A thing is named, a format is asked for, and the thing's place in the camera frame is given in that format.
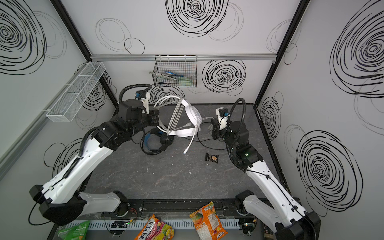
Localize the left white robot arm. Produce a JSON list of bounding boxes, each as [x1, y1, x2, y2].
[[30, 84, 156, 226]]

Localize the black corner frame post left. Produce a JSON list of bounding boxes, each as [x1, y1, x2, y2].
[[50, 0, 118, 110]]

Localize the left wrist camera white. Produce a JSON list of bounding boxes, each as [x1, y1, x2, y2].
[[135, 90, 150, 114]]

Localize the white gaming headset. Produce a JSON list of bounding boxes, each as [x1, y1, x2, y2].
[[154, 95, 203, 154]]

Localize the black corner frame post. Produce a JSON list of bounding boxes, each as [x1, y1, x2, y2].
[[254, 0, 310, 106], [50, 0, 118, 110]]

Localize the clear plastic wall shelf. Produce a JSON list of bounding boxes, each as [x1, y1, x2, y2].
[[46, 62, 106, 123]]

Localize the black wire wall basket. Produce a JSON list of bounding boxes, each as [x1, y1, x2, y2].
[[151, 60, 198, 88]]

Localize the green snack bag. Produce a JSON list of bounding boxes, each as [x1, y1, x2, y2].
[[58, 221, 91, 240]]

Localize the green items in basket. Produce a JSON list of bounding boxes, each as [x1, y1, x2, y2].
[[152, 71, 194, 87]]

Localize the aluminium wall rail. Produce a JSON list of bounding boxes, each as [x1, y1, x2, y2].
[[91, 53, 277, 62], [1, 62, 88, 180]]

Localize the Fox's candy bag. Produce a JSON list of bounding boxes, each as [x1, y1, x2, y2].
[[135, 215, 175, 240]]

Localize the aluminium wall rail back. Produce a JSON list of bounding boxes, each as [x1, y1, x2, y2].
[[91, 53, 277, 62]]

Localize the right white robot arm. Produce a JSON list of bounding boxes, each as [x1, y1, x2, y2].
[[211, 98, 321, 240]]

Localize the dark can at base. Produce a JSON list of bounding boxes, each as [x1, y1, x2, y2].
[[263, 224, 274, 240]]

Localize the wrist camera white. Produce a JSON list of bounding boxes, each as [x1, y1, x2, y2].
[[216, 107, 230, 131], [135, 90, 150, 114]]

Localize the black headset cable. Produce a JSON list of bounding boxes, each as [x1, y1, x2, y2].
[[179, 131, 229, 151]]

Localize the orange snack bag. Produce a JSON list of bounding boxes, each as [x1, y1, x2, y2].
[[189, 201, 228, 240]]

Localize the small dark snack packet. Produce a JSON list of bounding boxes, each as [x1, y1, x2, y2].
[[205, 153, 219, 164]]

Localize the black blue gaming headset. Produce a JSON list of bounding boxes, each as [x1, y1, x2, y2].
[[140, 128, 174, 156]]

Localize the white slotted cable duct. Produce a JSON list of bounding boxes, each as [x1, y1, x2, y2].
[[64, 218, 241, 231]]

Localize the black corner frame post right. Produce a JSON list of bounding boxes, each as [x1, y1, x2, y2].
[[254, 0, 310, 106]]

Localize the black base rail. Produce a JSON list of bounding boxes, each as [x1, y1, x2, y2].
[[125, 199, 246, 218]]

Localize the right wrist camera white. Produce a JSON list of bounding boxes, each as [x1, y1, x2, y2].
[[216, 107, 230, 131]]

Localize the aluminium wall rail left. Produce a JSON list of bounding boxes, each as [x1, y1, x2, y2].
[[1, 62, 88, 180]]

